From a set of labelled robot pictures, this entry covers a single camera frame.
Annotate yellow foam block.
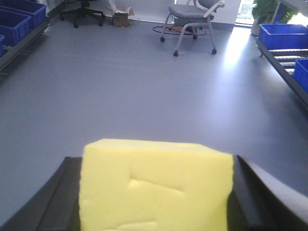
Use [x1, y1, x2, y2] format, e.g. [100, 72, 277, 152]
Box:
[79, 139, 234, 231]

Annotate blue bin on conveyor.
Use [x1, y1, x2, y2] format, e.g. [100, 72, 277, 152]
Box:
[293, 59, 308, 92]

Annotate cardboard box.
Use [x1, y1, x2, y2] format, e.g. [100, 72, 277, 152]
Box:
[107, 6, 135, 27]

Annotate blue plastic bin left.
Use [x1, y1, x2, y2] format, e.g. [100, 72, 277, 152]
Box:
[0, 0, 47, 56]

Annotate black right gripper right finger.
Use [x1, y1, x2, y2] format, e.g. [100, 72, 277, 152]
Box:
[227, 155, 308, 231]

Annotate black swivel chair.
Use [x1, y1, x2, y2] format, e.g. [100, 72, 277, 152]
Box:
[59, 0, 105, 28]

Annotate green potted plant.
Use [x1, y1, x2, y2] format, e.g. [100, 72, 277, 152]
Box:
[251, 0, 298, 36]

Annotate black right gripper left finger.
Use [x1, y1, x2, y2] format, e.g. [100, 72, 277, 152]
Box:
[0, 157, 82, 231]

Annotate grey office chair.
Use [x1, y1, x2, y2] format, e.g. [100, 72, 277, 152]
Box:
[160, 0, 225, 57]

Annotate blue bin far right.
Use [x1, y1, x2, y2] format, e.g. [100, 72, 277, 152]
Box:
[258, 24, 308, 50]

